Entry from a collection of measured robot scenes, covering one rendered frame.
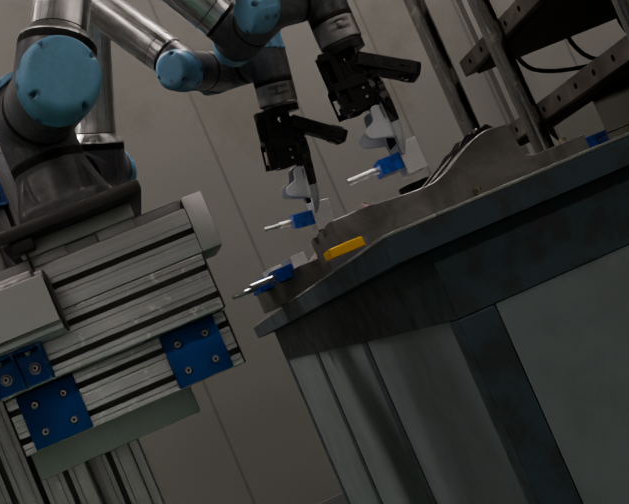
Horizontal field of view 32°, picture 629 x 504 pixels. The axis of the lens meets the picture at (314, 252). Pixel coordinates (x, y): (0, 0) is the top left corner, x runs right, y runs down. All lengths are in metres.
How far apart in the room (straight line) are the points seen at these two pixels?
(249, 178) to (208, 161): 0.18
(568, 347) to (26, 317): 0.73
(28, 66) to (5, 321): 0.36
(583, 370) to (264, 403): 3.13
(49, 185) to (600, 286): 0.82
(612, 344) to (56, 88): 0.83
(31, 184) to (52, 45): 0.23
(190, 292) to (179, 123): 2.90
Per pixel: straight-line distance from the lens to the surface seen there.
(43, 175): 1.73
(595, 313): 1.41
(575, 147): 2.09
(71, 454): 1.82
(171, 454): 4.43
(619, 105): 2.75
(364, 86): 1.88
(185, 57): 2.04
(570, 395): 1.39
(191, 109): 4.58
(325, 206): 2.12
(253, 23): 1.84
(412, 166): 1.87
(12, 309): 1.58
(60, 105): 1.62
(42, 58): 1.63
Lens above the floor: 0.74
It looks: 3 degrees up
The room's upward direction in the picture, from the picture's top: 23 degrees counter-clockwise
